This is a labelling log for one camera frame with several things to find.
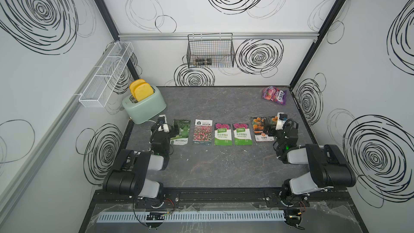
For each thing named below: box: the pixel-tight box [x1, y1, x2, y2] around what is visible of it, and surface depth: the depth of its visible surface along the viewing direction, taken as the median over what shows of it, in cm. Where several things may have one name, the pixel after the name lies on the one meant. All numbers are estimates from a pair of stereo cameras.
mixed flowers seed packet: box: [192, 118, 213, 146], surface depth 98 cm
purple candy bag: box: [261, 85, 288, 106], surface depth 114 cm
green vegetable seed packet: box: [169, 119, 192, 146], surface depth 98 cm
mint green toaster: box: [121, 86, 167, 125], surface depth 95 cm
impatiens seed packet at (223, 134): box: [214, 122, 233, 146], surface depth 96 cm
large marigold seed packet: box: [250, 116, 275, 142], surface depth 98 cm
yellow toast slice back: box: [129, 78, 147, 99], surface depth 93 cm
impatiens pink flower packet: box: [232, 122, 253, 146], surface depth 97 cm
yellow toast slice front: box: [134, 82, 154, 102], surface depth 93 cm
